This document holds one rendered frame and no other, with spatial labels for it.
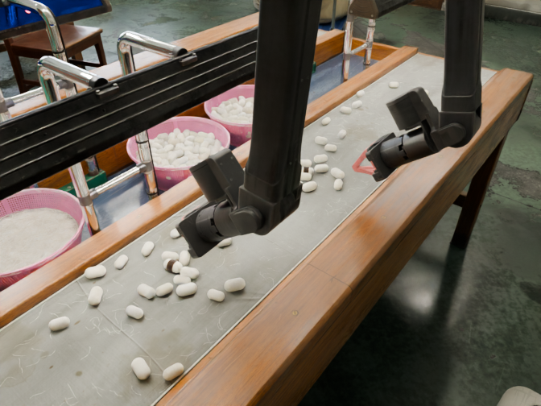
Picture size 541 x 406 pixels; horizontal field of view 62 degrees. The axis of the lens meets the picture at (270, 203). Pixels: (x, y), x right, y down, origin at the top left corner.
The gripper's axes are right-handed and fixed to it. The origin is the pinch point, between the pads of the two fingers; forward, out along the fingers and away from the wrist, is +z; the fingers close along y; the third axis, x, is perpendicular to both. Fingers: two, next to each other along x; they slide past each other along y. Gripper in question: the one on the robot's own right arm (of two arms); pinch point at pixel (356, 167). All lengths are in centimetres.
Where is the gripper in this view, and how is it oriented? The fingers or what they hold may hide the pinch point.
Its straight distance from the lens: 101.1
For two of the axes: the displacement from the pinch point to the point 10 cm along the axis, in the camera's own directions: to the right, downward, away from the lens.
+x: 5.1, 8.4, 1.5
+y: -6.3, 4.9, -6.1
